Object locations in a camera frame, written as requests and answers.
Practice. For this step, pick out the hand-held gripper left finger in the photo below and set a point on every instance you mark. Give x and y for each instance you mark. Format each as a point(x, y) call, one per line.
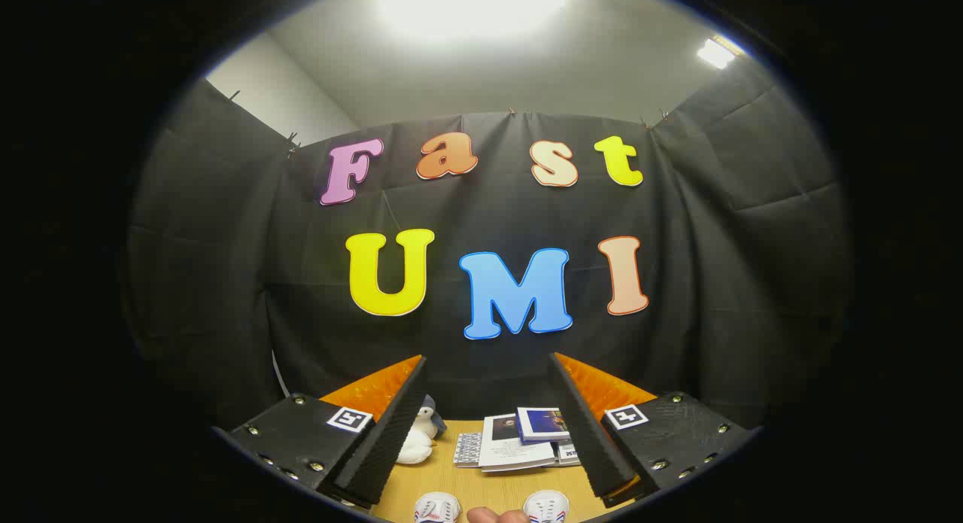
point(391, 440)

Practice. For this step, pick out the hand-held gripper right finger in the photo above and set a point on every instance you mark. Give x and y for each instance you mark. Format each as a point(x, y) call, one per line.
point(590, 440)

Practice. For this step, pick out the white canvas shoe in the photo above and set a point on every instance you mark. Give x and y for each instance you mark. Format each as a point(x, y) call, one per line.
point(546, 506)
point(437, 508)

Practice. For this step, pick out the white duck plush toy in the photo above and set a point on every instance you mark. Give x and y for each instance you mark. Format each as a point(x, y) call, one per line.
point(414, 449)

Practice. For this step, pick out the white book with black print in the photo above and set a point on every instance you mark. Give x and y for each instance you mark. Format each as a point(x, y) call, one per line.
point(568, 454)

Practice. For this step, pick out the navy white penguin plush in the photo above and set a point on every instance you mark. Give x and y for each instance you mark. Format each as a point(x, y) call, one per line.
point(427, 418)

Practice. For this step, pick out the grey patterned book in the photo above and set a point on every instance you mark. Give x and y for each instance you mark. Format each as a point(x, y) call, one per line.
point(468, 449)

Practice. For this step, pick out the large white book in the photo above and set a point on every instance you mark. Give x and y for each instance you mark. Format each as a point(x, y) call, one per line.
point(511, 451)

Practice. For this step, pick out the rectangular ceiling light panel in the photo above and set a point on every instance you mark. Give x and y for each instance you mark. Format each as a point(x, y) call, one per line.
point(715, 53)

